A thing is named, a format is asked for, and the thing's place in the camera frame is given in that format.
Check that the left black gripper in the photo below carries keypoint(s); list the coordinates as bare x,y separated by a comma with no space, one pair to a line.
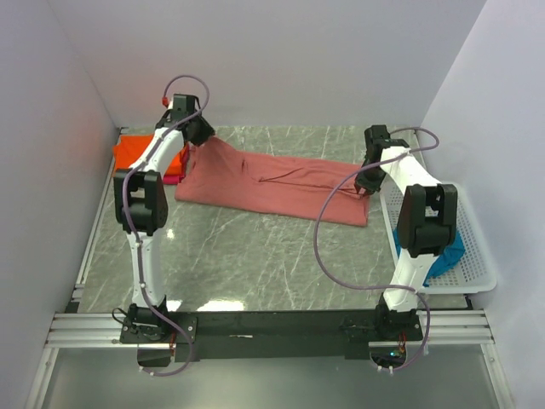
207,131

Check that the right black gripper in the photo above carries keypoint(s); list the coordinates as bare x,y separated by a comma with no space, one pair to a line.
371,187

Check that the salmon pink t shirt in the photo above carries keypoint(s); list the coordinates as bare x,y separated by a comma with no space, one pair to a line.
224,176

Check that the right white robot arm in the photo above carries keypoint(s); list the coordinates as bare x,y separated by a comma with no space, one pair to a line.
427,217

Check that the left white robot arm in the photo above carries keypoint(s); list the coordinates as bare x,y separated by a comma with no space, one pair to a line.
140,200

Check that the folded magenta t shirt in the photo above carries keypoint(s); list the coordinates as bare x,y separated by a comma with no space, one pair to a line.
176,171

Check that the folded orange t shirt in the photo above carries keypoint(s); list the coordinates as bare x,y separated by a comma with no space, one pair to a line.
129,149

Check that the blue t shirt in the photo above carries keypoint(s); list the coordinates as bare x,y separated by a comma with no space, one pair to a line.
447,255

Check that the white plastic basket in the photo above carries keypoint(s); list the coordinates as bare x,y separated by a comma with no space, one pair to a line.
474,272

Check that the black base beam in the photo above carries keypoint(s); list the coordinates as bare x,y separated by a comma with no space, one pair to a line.
272,334

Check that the aluminium rail frame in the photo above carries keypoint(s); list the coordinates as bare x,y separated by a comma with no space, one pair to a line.
228,259

